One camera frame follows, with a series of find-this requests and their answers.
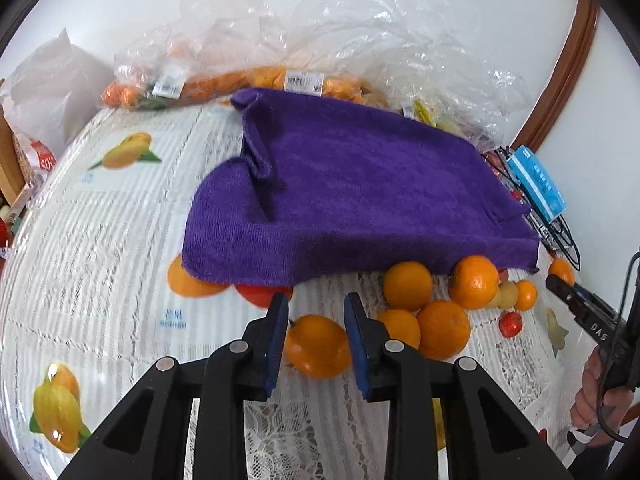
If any bumpy orange near towel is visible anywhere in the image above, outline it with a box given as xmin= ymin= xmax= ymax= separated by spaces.
xmin=449 ymin=255 xmax=500 ymax=310

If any large orange front right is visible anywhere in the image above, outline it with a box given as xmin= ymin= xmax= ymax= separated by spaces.
xmin=416 ymin=300 xmax=471 ymax=361

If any pale yellow small fruit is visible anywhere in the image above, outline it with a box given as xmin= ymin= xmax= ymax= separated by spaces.
xmin=488 ymin=281 xmax=518 ymax=310

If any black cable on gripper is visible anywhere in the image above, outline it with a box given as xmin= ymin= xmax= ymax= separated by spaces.
xmin=595 ymin=250 xmax=640 ymax=443

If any blue white box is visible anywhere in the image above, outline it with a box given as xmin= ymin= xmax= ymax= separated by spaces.
xmin=506 ymin=145 xmax=566 ymax=222

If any person's right hand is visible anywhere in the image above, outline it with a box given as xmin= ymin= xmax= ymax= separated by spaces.
xmin=570 ymin=348 xmax=634 ymax=430

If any clear plastic bag right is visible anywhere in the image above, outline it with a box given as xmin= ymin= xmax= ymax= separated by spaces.
xmin=367 ymin=36 xmax=532 ymax=153

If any small kumquat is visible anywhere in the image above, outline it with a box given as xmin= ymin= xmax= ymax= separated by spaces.
xmin=548 ymin=258 xmax=575 ymax=286

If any white plastic bag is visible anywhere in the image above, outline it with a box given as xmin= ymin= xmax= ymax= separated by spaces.
xmin=1 ymin=29 xmax=113 ymax=158

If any clear plastic bag left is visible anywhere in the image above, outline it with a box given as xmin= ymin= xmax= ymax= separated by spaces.
xmin=101 ymin=26 xmax=210 ymax=110

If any clear plastic bag of oranges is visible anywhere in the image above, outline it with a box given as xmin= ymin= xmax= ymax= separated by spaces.
xmin=180 ymin=0 xmax=457 ymax=107

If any white lace fruit tablecloth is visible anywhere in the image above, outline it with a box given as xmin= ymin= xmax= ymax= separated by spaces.
xmin=1 ymin=104 xmax=592 ymax=479

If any purple towel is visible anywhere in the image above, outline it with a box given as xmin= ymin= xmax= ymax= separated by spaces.
xmin=182 ymin=89 xmax=538 ymax=286

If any small orange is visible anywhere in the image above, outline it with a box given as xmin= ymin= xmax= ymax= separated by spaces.
xmin=514 ymin=280 xmax=538 ymax=312
xmin=378 ymin=309 xmax=421 ymax=349

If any wooden door frame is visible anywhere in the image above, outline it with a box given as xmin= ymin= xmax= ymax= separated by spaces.
xmin=512 ymin=0 xmax=600 ymax=151

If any red small fruit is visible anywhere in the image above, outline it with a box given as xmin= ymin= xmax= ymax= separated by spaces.
xmin=499 ymin=311 xmax=523 ymax=339

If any black wire rack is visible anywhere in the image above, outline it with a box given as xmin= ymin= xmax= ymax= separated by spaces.
xmin=483 ymin=145 xmax=582 ymax=272

